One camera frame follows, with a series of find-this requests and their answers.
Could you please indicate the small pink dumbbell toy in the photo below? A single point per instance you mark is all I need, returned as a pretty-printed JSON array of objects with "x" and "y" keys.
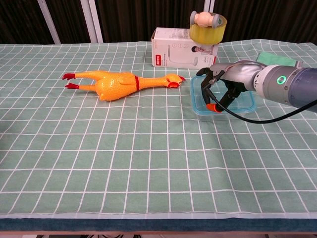
[{"x": 204, "y": 18}]

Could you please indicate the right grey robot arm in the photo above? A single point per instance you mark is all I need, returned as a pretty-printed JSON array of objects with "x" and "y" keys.
[{"x": 284, "y": 84}]

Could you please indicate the dark teal under cloth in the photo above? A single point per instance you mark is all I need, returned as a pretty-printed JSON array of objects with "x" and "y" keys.
[{"x": 148, "y": 225}]

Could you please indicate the yellow tape roll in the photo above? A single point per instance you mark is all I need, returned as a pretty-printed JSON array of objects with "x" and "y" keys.
[{"x": 205, "y": 34}]

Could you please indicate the green checkered tablecloth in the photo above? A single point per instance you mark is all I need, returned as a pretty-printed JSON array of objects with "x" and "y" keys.
[{"x": 123, "y": 148}]

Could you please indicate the green folded cloth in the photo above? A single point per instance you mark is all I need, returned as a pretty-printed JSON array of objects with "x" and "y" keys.
[{"x": 275, "y": 59}]

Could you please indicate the white frame post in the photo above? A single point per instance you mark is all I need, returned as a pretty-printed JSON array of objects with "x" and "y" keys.
[
  {"x": 92, "y": 22},
  {"x": 208, "y": 5},
  {"x": 49, "y": 22}
]

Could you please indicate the white cardboard product box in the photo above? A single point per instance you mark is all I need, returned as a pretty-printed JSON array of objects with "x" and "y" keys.
[{"x": 173, "y": 54}]

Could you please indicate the blue container lid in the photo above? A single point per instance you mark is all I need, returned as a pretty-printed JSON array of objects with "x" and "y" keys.
[{"x": 245, "y": 109}]

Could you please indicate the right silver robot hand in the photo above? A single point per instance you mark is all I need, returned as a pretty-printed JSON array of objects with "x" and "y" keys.
[{"x": 240, "y": 73}]

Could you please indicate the yellow rubber chicken toy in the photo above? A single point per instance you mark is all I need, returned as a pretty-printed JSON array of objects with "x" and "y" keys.
[{"x": 111, "y": 85}]

